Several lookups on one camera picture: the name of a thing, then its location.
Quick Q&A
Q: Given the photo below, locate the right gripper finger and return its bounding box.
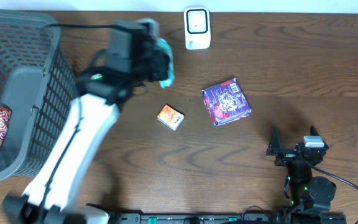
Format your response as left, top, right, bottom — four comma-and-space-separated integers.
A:
266, 126, 282, 156
310, 125, 329, 150

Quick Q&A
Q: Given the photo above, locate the teal wet wipes pack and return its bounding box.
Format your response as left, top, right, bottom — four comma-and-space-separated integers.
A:
157, 38, 175, 89

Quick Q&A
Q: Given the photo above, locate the orange tissue pack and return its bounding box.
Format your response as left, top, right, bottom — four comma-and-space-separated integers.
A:
157, 105, 185, 131

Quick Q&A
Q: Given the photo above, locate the purple sanitary pad pack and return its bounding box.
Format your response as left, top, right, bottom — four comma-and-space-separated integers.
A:
202, 78, 252, 126

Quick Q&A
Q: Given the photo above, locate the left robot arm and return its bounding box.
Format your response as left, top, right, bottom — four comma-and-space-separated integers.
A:
2, 18, 173, 223

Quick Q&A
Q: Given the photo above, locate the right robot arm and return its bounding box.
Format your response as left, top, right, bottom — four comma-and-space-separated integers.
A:
266, 126, 336, 223

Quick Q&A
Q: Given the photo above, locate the white barcode scanner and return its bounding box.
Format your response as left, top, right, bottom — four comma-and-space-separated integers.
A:
183, 7, 211, 50

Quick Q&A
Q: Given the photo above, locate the grey plastic mesh basket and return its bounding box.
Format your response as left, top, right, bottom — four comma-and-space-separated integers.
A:
0, 10, 76, 181

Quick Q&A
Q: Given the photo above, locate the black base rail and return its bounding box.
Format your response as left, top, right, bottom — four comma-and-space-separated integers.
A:
85, 203, 347, 224

